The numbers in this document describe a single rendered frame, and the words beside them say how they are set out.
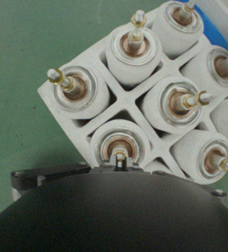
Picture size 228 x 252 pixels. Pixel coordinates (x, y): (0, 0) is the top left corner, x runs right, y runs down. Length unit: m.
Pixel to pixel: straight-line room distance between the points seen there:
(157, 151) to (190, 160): 0.08
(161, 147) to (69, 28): 0.49
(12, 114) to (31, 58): 0.22
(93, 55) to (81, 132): 0.16
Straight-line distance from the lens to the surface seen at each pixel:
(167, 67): 0.34
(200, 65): 0.30
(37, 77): 0.58
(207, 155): 0.29
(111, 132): 0.24
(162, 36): 0.33
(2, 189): 0.75
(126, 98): 0.32
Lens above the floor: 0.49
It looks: 87 degrees down
